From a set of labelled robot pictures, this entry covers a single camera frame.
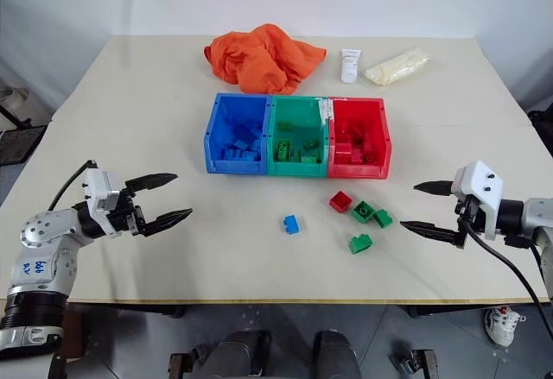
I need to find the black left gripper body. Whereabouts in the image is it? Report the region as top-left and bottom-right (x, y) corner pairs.
(105, 186), (147, 237)

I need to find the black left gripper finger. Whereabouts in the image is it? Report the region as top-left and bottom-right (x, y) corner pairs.
(141, 207), (194, 238)
(124, 173), (180, 193)

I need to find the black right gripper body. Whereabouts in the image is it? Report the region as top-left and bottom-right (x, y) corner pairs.
(453, 194), (482, 249)

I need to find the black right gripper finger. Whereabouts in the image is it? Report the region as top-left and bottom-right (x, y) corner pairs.
(412, 180), (454, 197)
(399, 220), (466, 249)

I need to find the blue plastic bin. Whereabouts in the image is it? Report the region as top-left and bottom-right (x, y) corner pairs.
(202, 92), (274, 176)

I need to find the red plastic bin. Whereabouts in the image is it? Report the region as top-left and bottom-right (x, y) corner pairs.
(327, 97), (394, 180)

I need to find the black object beside table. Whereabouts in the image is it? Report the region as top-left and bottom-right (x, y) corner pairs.
(526, 110), (553, 156)

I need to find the white sneaker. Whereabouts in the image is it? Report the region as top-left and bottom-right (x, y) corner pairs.
(483, 305), (527, 348)

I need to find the clear bag of cream contents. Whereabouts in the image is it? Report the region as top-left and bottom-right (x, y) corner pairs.
(361, 47), (431, 88)

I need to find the black mesh stand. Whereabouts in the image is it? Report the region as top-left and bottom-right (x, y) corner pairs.
(0, 123), (48, 167)

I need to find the white squeeze tube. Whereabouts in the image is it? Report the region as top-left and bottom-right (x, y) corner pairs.
(340, 47), (362, 85)

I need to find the dark rounded shape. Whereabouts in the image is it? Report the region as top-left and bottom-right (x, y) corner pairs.
(312, 329), (363, 379)
(201, 329), (273, 379)

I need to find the green plastic bin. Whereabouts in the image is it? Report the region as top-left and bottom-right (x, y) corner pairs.
(266, 95), (332, 178)

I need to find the crumpled orange cloth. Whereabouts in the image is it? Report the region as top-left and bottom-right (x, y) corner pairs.
(202, 22), (327, 95)

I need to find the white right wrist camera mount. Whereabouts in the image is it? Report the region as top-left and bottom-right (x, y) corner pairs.
(450, 160), (505, 242)

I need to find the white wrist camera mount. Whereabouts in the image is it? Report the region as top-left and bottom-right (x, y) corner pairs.
(450, 160), (505, 242)
(80, 167), (124, 238)

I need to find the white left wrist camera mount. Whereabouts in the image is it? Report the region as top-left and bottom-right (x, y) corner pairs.
(80, 167), (124, 238)

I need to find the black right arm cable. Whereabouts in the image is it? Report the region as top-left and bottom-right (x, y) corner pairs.
(467, 226), (553, 342)

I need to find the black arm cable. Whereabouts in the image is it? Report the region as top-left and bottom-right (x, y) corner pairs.
(47, 159), (99, 212)
(467, 226), (553, 342)

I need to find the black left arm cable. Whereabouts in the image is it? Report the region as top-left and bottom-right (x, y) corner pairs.
(47, 159), (99, 212)

